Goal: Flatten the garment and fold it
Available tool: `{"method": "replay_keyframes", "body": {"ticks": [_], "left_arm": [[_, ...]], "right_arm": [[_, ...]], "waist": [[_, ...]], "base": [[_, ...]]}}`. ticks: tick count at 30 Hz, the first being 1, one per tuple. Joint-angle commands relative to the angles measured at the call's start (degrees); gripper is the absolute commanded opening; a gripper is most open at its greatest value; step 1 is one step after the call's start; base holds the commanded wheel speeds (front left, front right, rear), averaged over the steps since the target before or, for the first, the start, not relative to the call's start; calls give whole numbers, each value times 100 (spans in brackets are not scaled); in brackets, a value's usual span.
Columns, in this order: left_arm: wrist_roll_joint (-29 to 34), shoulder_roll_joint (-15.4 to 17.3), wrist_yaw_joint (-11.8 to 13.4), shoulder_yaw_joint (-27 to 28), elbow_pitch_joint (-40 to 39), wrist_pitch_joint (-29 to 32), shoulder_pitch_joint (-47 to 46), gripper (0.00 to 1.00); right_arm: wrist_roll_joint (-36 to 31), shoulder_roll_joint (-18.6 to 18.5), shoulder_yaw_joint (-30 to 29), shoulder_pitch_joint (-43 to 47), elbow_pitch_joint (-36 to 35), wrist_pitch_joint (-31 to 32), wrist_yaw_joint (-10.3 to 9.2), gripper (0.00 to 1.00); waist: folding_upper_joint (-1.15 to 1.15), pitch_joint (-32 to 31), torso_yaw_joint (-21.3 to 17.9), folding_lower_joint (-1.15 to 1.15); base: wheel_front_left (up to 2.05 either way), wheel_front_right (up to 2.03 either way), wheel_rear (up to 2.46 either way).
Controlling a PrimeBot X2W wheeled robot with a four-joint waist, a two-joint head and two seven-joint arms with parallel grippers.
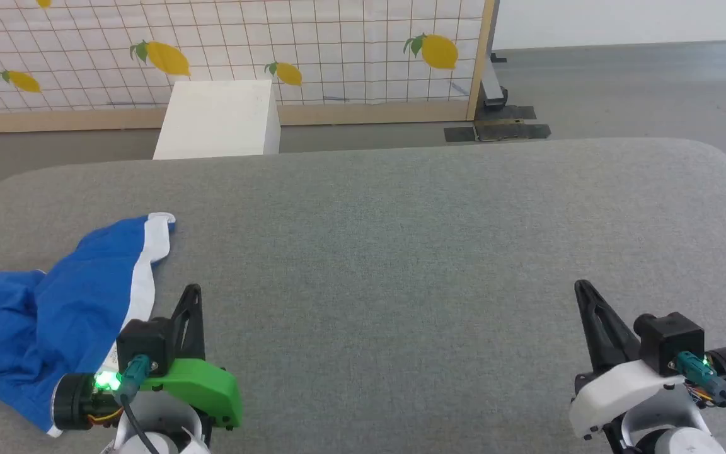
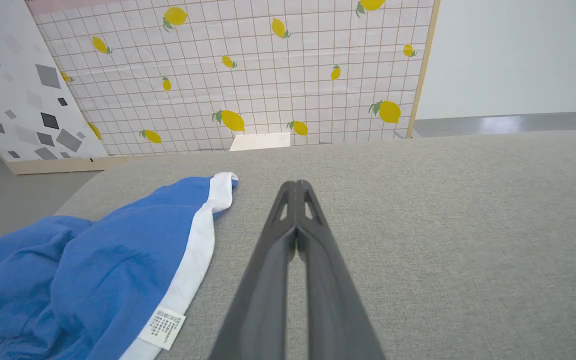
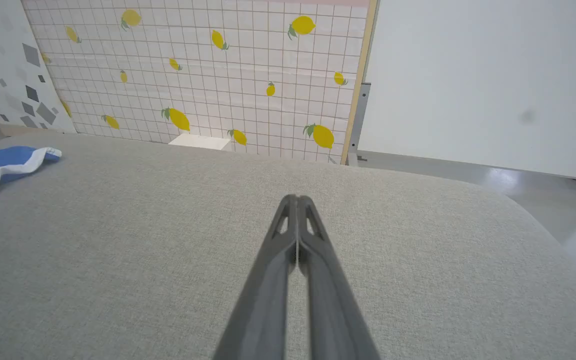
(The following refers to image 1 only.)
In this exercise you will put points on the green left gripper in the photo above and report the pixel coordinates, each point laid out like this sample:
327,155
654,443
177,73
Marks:
202,384

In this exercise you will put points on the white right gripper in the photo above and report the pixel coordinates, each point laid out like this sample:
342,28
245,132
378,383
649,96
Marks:
621,391

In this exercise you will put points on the blue garment with white trim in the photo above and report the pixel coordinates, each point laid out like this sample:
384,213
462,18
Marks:
54,302

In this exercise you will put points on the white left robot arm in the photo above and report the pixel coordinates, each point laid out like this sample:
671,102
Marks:
167,429

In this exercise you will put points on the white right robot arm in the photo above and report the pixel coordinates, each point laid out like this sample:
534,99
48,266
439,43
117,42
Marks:
672,435

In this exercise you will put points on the white box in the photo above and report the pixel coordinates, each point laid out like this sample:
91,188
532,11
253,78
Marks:
218,120

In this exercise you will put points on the grey metal support strut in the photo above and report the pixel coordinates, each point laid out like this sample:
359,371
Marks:
492,75

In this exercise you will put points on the lemon print partition panel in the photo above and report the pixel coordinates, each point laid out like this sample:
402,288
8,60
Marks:
338,69

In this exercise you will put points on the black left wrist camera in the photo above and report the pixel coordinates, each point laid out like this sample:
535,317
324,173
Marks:
144,343

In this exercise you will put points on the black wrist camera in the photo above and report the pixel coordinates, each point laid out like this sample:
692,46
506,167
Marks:
668,343
144,343

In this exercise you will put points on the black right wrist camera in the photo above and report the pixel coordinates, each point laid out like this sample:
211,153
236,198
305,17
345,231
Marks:
668,343

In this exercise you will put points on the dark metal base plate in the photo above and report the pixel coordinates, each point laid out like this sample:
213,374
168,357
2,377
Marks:
501,130

